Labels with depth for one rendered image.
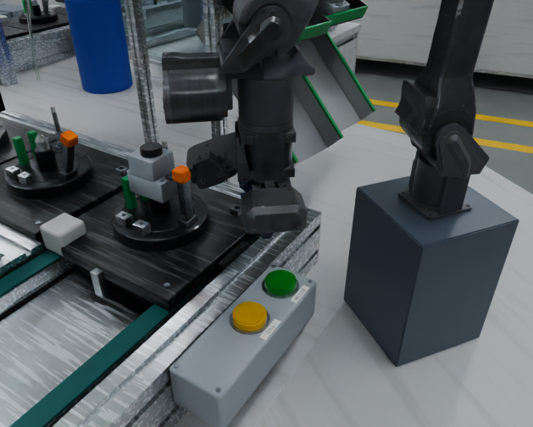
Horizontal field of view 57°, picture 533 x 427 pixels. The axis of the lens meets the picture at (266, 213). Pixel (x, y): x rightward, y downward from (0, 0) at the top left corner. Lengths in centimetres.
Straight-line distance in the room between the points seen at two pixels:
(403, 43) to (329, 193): 356
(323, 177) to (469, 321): 50
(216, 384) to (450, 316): 32
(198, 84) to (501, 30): 405
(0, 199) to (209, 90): 50
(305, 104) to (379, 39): 365
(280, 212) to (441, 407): 33
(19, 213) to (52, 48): 125
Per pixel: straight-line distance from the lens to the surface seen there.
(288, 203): 47
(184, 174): 65
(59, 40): 204
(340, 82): 105
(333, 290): 78
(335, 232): 91
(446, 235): 59
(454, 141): 55
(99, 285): 69
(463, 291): 66
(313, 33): 82
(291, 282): 62
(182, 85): 48
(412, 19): 447
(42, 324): 71
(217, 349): 56
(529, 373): 75
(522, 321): 82
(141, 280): 65
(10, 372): 67
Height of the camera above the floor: 138
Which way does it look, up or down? 33 degrees down
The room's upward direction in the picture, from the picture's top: straight up
